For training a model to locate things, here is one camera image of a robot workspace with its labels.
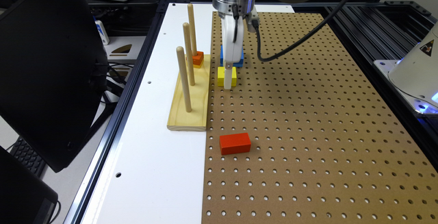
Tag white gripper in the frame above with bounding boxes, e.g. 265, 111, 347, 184
218, 8, 259, 90

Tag yellow block with hole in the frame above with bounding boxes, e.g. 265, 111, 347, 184
217, 67, 237, 87

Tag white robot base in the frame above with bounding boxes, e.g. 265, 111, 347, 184
374, 25, 437, 114

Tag blue block with hole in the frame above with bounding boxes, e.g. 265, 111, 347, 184
220, 47, 244, 68

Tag orange block with hole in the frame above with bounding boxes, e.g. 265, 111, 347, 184
192, 51, 204, 59

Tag small yellow block under orange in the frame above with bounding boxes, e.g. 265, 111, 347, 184
192, 58, 204, 69

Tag red rectangular block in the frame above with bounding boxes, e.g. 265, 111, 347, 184
220, 133, 251, 155

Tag front wooden peg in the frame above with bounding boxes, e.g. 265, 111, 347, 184
176, 46, 192, 112

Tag wooden peg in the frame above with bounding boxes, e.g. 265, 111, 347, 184
183, 23, 195, 86
176, 46, 192, 112
188, 3, 198, 56

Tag middle wooden peg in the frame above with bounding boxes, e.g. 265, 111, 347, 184
183, 23, 195, 86

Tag rear wooden peg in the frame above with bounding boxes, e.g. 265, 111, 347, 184
188, 3, 198, 56

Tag light wooden peg base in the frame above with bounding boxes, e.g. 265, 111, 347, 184
166, 53, 211, 132

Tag white and blue device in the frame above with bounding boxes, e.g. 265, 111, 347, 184
94, 20, 110, 45

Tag brown perforated pegboard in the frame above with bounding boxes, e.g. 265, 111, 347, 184
202, 16, 437, 223

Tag large black monitor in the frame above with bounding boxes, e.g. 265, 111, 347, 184
1, 0, 107, 172

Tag black keyboard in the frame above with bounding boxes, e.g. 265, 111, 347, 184
10, 137, 46, 177

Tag black monitor corner lower left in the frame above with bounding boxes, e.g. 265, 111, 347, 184
1, 149, 58, 224

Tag black aluminium frame rails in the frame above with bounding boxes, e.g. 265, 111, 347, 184
321, 0, 438, 170

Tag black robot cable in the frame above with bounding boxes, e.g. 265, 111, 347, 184
232, 0, 363, 63

